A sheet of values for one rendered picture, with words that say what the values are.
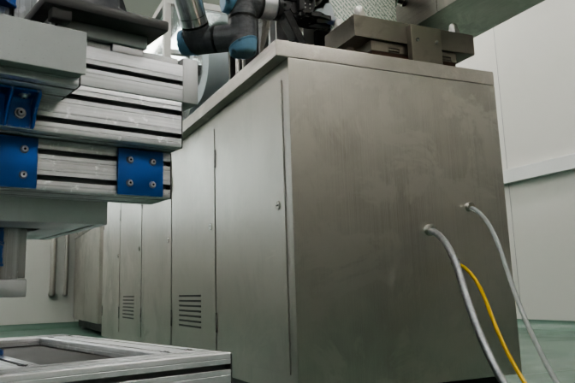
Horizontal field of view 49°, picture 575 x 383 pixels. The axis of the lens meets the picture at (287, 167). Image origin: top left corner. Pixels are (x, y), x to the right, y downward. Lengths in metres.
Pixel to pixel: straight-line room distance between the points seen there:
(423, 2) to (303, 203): 0.91
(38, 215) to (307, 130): 0.62
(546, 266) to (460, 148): 3.16
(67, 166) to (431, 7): 1.29
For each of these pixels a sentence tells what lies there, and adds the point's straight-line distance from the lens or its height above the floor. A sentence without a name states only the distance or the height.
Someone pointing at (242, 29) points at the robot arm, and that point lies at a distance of 1.74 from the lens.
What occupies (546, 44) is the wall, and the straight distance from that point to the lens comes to 4.95.
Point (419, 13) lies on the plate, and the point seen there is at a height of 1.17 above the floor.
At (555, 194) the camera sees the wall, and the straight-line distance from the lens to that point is 4.75.
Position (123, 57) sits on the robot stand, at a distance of 1.20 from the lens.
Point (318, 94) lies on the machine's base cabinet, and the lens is 1.51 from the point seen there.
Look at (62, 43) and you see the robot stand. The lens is 1.03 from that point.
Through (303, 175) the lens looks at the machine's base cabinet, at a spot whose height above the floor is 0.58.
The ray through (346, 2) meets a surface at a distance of 1.97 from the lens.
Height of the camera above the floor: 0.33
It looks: 11 degrees up
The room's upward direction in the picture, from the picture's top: 2 degrees counter-clockwise
